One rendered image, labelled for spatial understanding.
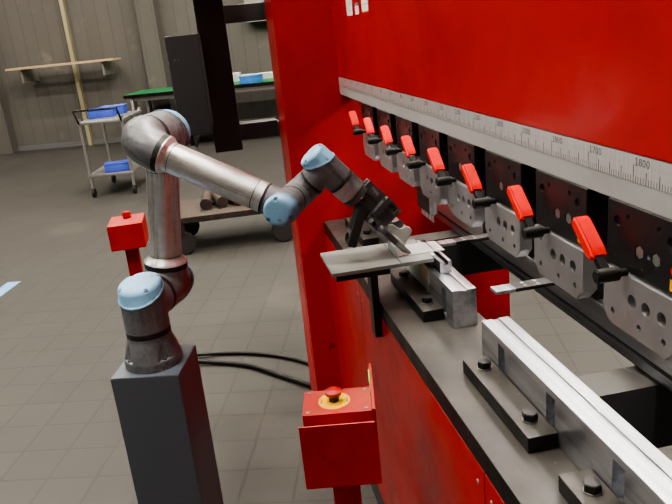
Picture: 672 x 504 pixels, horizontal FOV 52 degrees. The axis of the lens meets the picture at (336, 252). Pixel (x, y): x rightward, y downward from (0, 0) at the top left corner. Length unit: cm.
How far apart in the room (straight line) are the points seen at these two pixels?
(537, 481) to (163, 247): 115
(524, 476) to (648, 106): 61
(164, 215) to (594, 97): 123
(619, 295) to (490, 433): 44
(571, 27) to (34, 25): 1254
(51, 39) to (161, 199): 1137
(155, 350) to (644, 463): 122
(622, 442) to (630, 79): 52
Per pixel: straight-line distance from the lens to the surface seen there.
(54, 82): 1322
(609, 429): 115
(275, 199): 159
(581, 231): 93
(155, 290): 182
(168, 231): 189
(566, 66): 101
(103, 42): 1282
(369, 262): 176
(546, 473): 120
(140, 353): 187
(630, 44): 88
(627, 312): 94
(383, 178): 266
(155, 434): 195
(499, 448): 125
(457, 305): 164
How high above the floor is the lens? 158
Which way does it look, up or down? 18 degrees down
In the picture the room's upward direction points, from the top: 6 degrees counter-clockwise
